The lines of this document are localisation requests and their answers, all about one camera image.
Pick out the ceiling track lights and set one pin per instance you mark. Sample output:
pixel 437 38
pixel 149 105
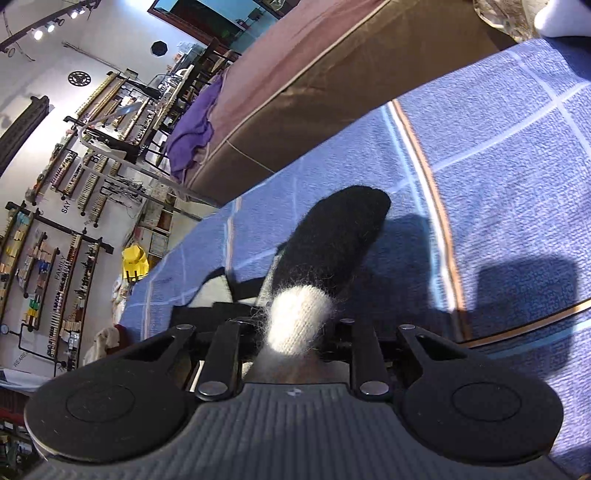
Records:
pixel 51 23

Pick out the cream sweater with black trim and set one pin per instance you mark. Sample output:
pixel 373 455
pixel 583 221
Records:
pixel 323 244

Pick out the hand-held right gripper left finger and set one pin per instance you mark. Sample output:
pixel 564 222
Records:
pixel 247 345

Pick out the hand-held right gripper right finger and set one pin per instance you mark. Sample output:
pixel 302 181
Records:
pixel 337 344

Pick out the brown covered bed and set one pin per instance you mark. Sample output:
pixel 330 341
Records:
pixel 323 69

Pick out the blue plaid bedsheet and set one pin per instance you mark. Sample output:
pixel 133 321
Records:
pixel 498 207

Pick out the wall racks of small bottles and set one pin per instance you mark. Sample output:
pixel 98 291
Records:
pixel 69 221

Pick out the purple blanket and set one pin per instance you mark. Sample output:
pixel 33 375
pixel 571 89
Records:
pixel 194 129

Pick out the white pillow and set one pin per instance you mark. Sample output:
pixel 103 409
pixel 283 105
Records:
pixel 563 16

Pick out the yellow bag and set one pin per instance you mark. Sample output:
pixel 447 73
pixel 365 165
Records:
pixel 135 263

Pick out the grey metal stand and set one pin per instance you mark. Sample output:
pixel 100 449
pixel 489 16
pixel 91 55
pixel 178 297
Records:
pixel 115 147

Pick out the black octagonal wall ornament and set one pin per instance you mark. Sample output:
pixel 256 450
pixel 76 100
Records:
pixel 159 48

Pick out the dark dining table with chairs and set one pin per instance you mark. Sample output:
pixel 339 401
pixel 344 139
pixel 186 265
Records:
pixel 194 78

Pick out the black round wall ornament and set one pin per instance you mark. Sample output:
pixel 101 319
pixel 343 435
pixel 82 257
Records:
pixel 78 78

